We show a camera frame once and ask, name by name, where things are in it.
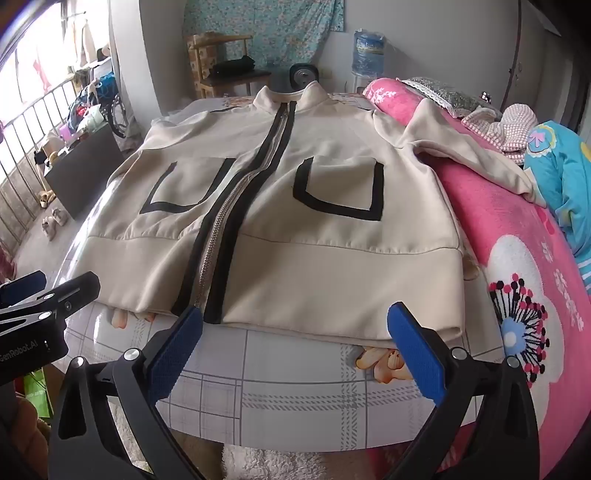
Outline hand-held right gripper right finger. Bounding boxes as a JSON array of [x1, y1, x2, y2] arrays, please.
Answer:
[[387, 302, 541, 480]]

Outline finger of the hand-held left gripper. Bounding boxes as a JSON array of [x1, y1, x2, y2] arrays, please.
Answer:
[[0, 271, 101, 340], [0, 271, 48, 306]]

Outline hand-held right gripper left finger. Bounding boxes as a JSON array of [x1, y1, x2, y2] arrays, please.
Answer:
[[46, 305, 206, 480]]

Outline beige jacket with black trim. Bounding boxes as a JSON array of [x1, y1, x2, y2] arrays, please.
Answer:
[[85, 82, 548, 344]]

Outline pile of clothes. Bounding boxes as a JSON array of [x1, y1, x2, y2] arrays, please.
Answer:
[[65, 88, 107, 139]]

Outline hanging light clothes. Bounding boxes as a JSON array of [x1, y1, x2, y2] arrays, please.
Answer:
[[60, 4, 112, 70]]

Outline green paper bag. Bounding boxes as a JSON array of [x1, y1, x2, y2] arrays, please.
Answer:
[[21, 369, 55, 418]]

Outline bed with floral checked sheet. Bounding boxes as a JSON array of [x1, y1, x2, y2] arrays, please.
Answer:
[[53, 90, 509, 450]]

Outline black board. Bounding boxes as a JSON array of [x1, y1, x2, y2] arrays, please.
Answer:
[[44, 122, 132, 221]]

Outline metal railing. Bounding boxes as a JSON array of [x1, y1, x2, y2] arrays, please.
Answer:
[[0, 76, 79, 259]]

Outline white fluffy rug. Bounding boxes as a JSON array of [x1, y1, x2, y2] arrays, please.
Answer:
[[221, 440, 333, 480]]

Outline pink floral blanket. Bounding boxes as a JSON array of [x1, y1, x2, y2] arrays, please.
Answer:
[[362, 78, 591, 480]]

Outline wheelchair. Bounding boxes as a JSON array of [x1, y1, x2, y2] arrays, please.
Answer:
[[90, 69, 130, 139]]

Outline striped white cloth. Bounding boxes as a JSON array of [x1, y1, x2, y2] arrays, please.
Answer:
[[462, 104, 539, 153]]

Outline wooden chair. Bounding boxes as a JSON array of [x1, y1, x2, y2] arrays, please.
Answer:
[[186, 34, 272, 99]]

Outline white water dispenser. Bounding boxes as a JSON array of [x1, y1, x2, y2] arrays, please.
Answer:
[[353, 74, 384, 95]]

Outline black bag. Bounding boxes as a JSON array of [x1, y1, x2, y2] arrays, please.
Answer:
[[211, 55, 257, 77]]

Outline black round fan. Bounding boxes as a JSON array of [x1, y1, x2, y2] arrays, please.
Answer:
[[290, 62, 320, 88]]

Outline blue water bottle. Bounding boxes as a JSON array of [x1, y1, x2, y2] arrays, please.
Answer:
[[353, 28, 387, 79]]

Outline grey door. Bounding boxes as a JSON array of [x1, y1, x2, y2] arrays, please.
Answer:
[[507, 0, 561, 112]]

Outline teal floral curtain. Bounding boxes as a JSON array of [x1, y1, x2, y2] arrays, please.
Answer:
[[182, 0, 346, 70]]

